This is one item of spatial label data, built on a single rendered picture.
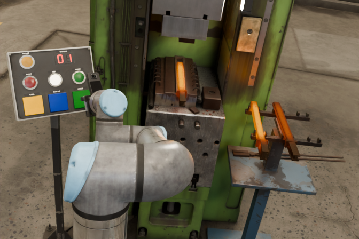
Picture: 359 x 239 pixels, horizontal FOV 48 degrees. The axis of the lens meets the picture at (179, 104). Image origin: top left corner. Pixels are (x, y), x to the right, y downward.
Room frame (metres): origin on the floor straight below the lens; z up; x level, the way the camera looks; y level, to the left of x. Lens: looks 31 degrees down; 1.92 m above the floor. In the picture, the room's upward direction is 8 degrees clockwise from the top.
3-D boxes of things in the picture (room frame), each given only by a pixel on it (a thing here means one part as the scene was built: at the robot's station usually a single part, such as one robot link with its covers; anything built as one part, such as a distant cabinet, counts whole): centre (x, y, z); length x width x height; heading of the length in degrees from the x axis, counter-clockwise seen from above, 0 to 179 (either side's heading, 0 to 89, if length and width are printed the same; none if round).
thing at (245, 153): (1.69, -0.60, 0.70); 0.60 x 0.04 x 0.01; 97
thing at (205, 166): (1.90, -0.01, 0.69); 0.56 x 0.38 x 0.45; 5
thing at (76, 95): (1.48, 0.42, 1.01); 0.07 x 0.05 x 0.07; 120
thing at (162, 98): (1.88, 0.04, 0.96); 0.42 x 0.20 x 0.09; 5
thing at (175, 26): (1.88, 0.04, 1.32); 0.42 x 0.20 x 0.10; 5
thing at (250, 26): (1.84, -0.28, 1.27); 0.09 x 0.02 x 0.17; 95
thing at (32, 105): (1.38, 0.59, 1.01); 0.07 x 0.05 x 0.07; 120
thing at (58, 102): (1.43, 0.51, 1.01); 0.07 x 0.05 x 0.07; 120
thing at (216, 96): (1.75, -0.15, 0.95); 0.12 x 0.08 x 0.06; 5
